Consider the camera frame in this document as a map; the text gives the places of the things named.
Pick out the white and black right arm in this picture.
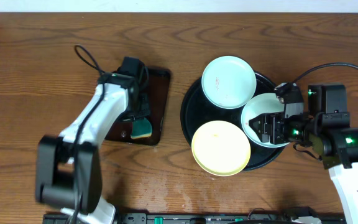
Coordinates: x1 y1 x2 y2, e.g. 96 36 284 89
248 83 358 223

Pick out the black rectangular water tray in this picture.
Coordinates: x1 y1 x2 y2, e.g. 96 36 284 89
105 67 171 146

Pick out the round black tray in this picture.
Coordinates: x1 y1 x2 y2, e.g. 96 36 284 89
180 78 284 171

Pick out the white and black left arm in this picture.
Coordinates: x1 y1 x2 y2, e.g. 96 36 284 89
35 69 152 223

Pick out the yellow plate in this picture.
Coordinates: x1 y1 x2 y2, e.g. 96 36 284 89
191 120 251 177

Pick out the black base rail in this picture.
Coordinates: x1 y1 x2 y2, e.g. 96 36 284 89
42 207 347 224

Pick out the green and yellow sponge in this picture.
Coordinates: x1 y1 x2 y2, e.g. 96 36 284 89
131 118 152 139

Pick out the mint green plate with stain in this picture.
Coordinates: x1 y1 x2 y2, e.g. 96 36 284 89
201 56 257 110

